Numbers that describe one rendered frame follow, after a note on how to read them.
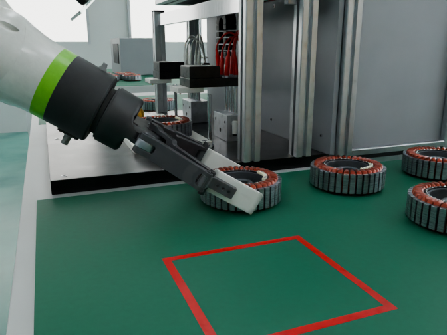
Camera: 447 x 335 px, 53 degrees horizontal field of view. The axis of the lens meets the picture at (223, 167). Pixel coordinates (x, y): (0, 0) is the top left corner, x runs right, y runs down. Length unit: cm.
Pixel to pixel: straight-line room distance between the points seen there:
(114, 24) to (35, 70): 510
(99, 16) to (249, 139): 496
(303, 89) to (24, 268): 52
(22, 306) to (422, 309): 33
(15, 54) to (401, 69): 64
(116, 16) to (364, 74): 495
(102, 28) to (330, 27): 492
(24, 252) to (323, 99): 56
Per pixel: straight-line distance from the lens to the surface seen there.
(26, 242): 56
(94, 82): 57
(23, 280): 47
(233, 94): 93
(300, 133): 80
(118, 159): 80
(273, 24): 101
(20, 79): 57
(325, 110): 83
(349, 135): 84
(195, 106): 114
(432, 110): 97
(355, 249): 51
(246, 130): 75
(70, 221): 59
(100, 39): 563
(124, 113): 57
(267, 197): 59
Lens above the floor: 96
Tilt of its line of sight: 15 degrees down
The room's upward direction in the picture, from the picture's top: straight up
